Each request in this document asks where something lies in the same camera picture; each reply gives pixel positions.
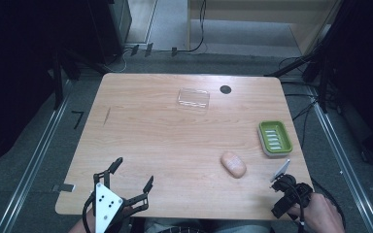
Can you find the black round table grommet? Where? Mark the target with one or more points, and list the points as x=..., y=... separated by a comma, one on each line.
x=225, y=89

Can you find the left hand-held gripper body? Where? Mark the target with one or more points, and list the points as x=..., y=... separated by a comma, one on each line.
x=105, y=204

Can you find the black metal stand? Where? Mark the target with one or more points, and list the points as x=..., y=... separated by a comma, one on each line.
x=63, y=74
x=307, y=64

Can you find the black tape floor mark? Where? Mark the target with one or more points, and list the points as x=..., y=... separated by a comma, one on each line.
x=77, y=118

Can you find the person's right hand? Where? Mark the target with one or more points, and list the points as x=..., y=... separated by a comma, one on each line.
x=322, y=215

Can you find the light wooden shelf unit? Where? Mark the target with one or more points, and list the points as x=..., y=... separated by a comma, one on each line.
x=255, y=19

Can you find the clear plastic box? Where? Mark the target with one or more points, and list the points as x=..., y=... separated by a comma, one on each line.
x=194, y=98

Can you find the pink soap bar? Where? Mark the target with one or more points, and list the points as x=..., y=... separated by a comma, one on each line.
x=233, y=164

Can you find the person's left hand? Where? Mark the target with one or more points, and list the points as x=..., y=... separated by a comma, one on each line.
x=83, y=226

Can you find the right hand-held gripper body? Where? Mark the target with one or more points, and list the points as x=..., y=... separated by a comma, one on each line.
x=289, y=191

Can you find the aluminium floor rail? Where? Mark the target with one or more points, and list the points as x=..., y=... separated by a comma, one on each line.
x=29, y=168
x=346, y=168

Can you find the green soap dish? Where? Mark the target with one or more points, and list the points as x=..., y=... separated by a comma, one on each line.
x=275, y=138

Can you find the grey tape strip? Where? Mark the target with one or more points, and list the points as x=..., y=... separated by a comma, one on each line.
x=63, y=187

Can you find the dark cabinet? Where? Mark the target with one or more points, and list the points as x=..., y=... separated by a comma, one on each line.
x=110, y=29

